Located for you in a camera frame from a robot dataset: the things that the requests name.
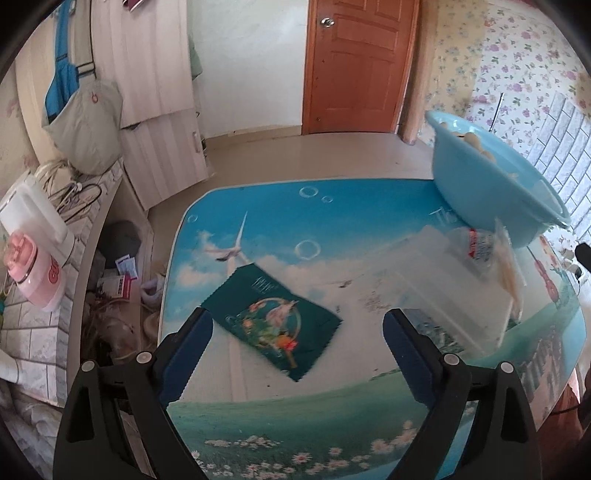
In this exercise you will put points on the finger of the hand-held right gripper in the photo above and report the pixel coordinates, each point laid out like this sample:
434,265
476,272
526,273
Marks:
585,258

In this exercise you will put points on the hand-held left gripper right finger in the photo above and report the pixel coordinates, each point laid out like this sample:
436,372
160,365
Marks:
408,355

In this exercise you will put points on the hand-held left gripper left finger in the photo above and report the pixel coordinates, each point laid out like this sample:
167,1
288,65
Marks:
189,355

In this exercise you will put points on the green flower print pouch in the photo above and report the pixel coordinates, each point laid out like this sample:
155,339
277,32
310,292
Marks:
268,318

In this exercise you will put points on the light blue plastic basin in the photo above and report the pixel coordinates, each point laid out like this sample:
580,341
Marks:
480,194

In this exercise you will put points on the printed glass desktop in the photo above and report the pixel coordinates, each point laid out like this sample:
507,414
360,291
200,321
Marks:
277,221

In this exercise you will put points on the clear plastic storage box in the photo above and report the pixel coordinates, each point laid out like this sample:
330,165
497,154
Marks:
443,286

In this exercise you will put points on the red small box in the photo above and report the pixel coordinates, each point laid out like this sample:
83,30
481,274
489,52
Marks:
117,286

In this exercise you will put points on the clear snack bag red label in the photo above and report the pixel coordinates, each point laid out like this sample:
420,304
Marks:
480,244

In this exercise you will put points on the blue white packet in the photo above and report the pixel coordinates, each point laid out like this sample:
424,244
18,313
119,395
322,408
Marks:
125,267

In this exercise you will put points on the dark grey bag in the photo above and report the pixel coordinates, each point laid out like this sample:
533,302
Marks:
120,240

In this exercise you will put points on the brick pattern counter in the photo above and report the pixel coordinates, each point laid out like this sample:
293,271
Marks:
41,337

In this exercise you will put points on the black thin rod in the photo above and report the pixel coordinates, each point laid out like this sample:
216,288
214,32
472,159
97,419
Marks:
497,113

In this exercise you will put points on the pink appliance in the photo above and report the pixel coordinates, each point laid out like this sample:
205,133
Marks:
34,272

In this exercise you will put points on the grey white blanket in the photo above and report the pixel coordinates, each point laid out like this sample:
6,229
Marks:
27,438

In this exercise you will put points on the white appliance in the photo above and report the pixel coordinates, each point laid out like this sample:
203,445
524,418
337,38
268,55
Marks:
32,217

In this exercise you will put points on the grey hanging bag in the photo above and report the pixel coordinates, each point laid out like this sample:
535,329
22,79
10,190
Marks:
87,134

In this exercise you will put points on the white wardrobe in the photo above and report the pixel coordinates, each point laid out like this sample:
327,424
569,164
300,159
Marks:
157,92

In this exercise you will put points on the brown wooden door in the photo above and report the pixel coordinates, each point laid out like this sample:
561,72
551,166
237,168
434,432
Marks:
360,69

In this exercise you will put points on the pale green cloth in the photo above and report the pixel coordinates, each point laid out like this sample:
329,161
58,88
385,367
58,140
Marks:
195,60

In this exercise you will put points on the blue hanging bag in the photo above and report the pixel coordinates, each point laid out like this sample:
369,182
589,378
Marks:
62,78

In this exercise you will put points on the maroon cloth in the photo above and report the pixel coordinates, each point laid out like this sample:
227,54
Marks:
134,4

